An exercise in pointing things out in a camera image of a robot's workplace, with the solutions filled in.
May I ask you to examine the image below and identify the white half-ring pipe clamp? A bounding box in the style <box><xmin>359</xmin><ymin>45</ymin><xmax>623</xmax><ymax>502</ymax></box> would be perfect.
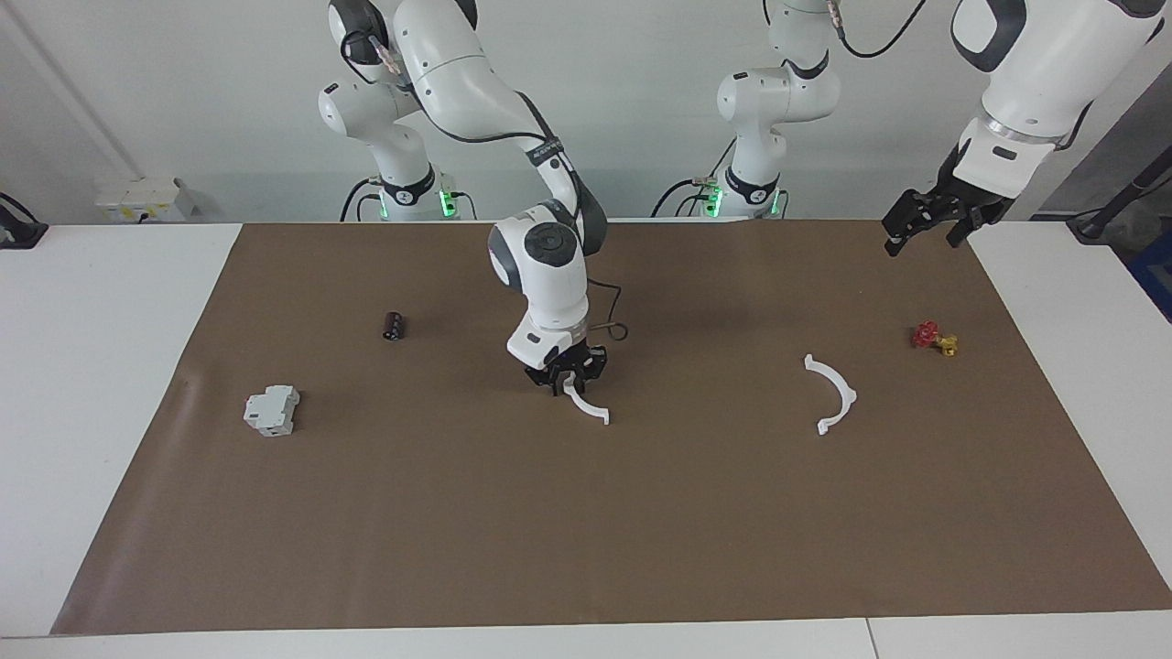
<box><xmin>804</xmin><ymin>354</ymin><xmax>859</xmax><ymax>436</ymax></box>
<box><xmin>561</xmin><ymin>371</ymin><xmax>611</xmax><ymax>427</ymax></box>

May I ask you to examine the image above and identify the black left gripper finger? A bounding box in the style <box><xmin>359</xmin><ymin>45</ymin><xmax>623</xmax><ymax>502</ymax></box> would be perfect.
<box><xmin>946</xmin><ymin>201</ymin><xmax>1015</xmax><ymax>248</ymax></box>
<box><xmin>882</xmin><ymin>189</ymin><xmax>944</xmax><ymax>257</ymax></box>

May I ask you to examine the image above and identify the white circuit breaker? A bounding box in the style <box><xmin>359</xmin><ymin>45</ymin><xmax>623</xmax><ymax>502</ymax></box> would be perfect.
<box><xmin>243</xmin><ymin>384</ymin><xmax>301</xmax><ymax>438</ymax></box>

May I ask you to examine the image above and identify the black clamp mount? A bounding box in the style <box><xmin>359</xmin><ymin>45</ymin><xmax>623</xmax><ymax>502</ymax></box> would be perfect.
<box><xmin>0</xmin><ymin>192</ymin><xmax>49</xmax><ymax>250</ymax></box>

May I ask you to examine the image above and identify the red and yellow valve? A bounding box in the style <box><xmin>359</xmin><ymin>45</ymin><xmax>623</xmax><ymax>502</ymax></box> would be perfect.
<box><xmin>911</xmin><ymin>320</ymin><xmax>960</xmax><ymax>358</ymax></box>

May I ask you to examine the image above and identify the black stand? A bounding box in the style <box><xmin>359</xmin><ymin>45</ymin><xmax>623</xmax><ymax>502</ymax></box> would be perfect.
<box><xmin>1067</xmin><ymin>146</ymin><xmax>1172</xmax><ymax>243</ymax></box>

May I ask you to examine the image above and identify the black base cable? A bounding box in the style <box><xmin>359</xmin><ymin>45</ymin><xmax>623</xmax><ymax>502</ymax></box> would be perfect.
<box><xmin>341</xmin><ymin>178</ymin><xmax>381</xmax><ymax>222</ymax></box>
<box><xmin>652</xmin><ymin>137</ymin><xmax>738</xmax><ymax>219</ymax></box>

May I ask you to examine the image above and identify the white power strip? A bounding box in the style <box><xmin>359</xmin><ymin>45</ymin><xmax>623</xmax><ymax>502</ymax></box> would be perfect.
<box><xmin>94</xmin><ymin>177</ymin><xmax>193</xmax><ymax>223</ymax></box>

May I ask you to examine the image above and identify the blue crate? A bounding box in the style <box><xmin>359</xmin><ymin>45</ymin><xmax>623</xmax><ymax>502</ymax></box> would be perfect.
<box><xmin>1128</xmin><ymin>254</ymin><xmax>1172</xmax><ymax>323</ymax></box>

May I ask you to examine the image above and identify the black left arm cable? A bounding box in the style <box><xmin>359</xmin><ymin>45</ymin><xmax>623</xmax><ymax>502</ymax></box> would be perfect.
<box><xmin>824</xmin><ymin>0</ymin><xmax>1100</xmax><ymax>147</ymax></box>

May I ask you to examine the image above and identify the brown paper mat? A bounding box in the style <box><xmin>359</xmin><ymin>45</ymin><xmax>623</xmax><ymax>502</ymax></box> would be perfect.
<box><xmin>50</xmin><ymin>220</ymin><xmax>1172</xmax><ymax>635</ymax></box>

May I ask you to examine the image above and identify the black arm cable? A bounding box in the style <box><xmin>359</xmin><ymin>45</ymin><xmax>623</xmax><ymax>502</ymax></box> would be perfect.
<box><xmin>339</xmin><ymin>27</ymin><xmax>633</xmax><ymax>344</ymax></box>
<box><xmin>824</xmin><ymin>0</ymin><xmax>1100</xmax><ymax>147</ymax></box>

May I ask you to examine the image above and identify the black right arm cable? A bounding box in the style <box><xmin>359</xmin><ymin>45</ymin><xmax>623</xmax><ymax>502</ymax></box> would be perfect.
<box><xmin>339</xmin><ymin>27</ymin><xmax>633</xmax><ymax>344</ymax></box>

